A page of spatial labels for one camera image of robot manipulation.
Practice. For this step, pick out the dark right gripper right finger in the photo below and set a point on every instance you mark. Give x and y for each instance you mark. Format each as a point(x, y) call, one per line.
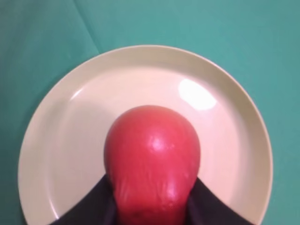
point(204, 208)

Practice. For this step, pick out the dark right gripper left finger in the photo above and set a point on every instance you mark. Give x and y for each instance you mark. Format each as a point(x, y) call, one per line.
point(98, 207)

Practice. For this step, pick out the red peach-coloured bread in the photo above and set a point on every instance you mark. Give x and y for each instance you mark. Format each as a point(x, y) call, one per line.
point(152, 158)

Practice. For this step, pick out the pale yellow plate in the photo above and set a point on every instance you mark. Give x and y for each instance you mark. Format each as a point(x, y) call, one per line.
point(61, 157)

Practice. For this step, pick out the green tablecloth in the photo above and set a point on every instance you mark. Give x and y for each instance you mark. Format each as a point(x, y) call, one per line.
point(256, 41)

